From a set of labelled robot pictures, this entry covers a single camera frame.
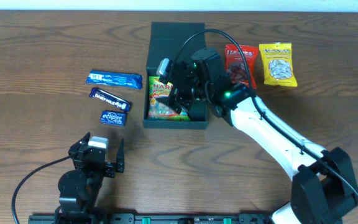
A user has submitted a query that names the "blue wafer snack wrapper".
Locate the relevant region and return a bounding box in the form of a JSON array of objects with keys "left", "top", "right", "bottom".
[{"left": 85, "top": 70, "right": 142, "bottom": 90}]

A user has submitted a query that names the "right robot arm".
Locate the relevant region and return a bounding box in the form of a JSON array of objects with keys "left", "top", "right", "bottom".
[{"left": 157, "top": 48, "right": 358, "bottom": 223}]

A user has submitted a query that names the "Dairy Milk chocolate bar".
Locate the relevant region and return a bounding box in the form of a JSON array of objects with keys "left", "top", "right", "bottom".
[{"left": 89, "top": 87, "right": 131, "bottom": 112}]

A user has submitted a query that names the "blue Eclipse mints tin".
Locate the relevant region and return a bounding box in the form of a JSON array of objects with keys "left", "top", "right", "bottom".
[{"left": 100, "top": 110, "right": 127, "bottom": 126}]

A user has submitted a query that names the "dark green open box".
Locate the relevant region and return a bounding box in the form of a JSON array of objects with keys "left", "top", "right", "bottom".
[{"left": 143, "top": 22, "right": 208, "bottom": 129}]

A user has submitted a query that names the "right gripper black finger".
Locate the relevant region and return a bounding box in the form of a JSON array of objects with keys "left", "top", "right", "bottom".
[
  {"left": 188, "top": 100, "right": 208, "bottom": 121},
  {"left": 167, "top": 93, "right": 189, "bottom": 114}
]

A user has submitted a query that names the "red Hacks candy bag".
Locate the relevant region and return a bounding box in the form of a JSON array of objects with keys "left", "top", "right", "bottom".
[{"left": 224, "top": 44, "right": 259, "bottom": 89}]

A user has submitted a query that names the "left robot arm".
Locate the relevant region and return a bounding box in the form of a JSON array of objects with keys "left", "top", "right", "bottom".
[{"left": 53, "top": 133, "right": 125, "bottom": 224}]

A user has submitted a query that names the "Haribo Worms Zourr bag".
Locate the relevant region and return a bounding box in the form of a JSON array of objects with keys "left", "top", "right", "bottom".
[{"left": 148, "top": 77, "right": 190, "bottom": 121}]

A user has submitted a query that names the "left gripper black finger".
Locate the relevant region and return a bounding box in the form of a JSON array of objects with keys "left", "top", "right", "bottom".
[
  {"left": 68, "top": 132, "right": 91, "bottom": 153},
  {"left": 116, "top": 139, "right": 125, "bottom": 173}
]

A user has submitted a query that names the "yellow Hacks candy bag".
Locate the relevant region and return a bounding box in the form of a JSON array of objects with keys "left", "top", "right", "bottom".
[{"left": 259, "top": 42, "right": 298, "bottom": 87}]

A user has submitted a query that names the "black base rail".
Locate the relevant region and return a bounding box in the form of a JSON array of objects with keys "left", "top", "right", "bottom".
[{"left": 27, "top": 213, "right": 273, "bottom": 224}]

